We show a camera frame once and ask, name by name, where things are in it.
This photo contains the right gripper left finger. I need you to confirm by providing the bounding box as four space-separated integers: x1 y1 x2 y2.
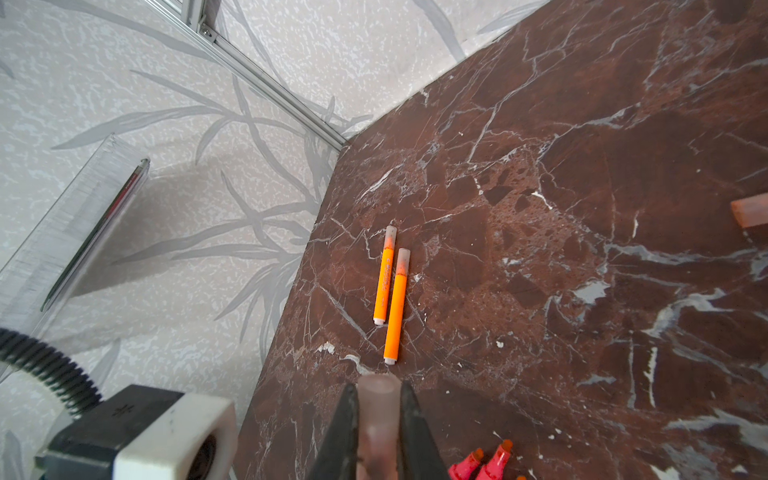
307 384 360 480

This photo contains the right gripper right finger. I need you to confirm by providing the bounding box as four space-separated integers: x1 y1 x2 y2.
398 382 449 480

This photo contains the pink marker pen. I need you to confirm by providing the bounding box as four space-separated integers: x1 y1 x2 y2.
448 448 484 480

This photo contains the orange marker pen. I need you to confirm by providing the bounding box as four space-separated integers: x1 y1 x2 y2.
383 248 411 366
373 225 397 326

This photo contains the translucent pink pen cap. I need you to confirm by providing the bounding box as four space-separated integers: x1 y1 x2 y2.
730 193 768 229

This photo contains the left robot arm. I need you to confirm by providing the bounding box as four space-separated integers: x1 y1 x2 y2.
1 328 103 479

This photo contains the red marker pen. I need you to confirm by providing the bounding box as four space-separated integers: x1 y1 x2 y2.
475 439 514 480

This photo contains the clear plastic wall bin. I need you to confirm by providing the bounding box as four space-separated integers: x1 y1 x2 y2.
1 134 151 337

